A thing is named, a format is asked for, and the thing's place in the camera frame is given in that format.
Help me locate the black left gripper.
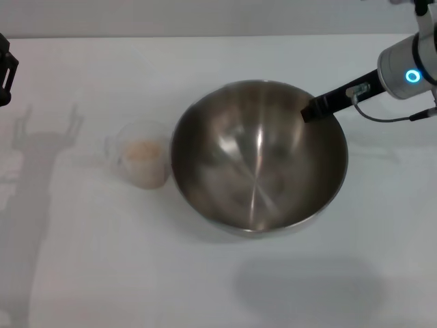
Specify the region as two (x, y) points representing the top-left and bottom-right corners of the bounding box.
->
(0, 32), (20, 107)

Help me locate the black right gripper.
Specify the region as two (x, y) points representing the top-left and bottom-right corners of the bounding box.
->
(300, 69), (387, 124)

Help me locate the large stainless steel bowl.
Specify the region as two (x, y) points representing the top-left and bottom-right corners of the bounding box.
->
(170, 79), (350, 241)

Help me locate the clear plastic measuring cup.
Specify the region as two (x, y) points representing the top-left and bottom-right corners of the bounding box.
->
(104, 121), (172, 189)

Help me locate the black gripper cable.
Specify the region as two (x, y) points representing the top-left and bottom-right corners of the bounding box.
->
(351, 95), (437, 123)

